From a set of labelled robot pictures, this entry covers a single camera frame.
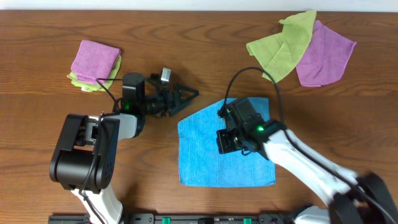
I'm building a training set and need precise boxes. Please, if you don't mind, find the loose green microfiber cloth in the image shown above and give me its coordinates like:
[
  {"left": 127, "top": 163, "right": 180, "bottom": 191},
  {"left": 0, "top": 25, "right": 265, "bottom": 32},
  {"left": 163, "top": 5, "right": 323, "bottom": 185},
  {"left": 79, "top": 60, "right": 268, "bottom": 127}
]
[{"left": 246, "top": 11, "right": 317, "bottom": 82}]

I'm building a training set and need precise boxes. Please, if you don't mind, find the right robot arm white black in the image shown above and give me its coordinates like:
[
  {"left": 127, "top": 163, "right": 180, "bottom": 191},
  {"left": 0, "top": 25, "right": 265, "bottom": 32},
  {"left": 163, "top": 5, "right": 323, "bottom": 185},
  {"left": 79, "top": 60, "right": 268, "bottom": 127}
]
[{"left": 217, "top": 98, "right": 397, "bottom": 223}]

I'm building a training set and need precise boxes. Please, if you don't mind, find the folded purple cloth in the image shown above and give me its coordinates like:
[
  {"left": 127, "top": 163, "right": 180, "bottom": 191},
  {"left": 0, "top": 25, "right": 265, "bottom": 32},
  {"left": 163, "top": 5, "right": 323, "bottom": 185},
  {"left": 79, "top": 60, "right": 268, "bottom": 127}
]
[{"left": 71, "top": 40, "right": 121, "bottom": 84}]

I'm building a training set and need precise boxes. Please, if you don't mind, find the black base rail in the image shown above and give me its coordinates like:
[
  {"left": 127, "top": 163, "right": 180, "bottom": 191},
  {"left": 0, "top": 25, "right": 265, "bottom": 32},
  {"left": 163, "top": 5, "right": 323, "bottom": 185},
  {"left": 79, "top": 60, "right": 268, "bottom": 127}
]
[{"left": 48, "top": 212, "right": 330, "bottom": 224}]

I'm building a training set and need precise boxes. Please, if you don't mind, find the folded green cloth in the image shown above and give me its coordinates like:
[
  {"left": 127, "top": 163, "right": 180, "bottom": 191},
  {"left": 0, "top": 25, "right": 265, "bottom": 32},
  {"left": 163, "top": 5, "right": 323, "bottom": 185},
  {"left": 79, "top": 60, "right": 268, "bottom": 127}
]
[{"left": 67, "top": 55, "right": 122, "bottom": 92}]

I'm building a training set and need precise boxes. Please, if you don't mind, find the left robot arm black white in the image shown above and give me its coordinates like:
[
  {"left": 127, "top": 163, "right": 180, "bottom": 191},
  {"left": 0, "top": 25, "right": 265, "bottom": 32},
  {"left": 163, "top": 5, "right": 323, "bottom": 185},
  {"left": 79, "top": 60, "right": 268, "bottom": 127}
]
[{"left": 49, "top": 72, "right": 199, "bottom": 223}]

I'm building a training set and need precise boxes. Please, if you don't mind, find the loose purple microfiber cloth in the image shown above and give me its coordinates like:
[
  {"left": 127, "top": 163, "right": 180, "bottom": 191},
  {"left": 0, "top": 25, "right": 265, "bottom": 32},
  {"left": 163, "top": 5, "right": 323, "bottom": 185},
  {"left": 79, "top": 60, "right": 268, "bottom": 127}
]
[{"left": 296, "top": 20, "right": 356, "bottom": 87}]

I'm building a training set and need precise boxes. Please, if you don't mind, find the blue microfiber cloth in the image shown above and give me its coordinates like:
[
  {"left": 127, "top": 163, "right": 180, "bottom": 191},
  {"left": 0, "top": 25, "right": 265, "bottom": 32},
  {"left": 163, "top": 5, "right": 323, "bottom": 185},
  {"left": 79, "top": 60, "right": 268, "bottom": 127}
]
[{"left": 178, "top": 100, "right": 276, "bottom": 188}]

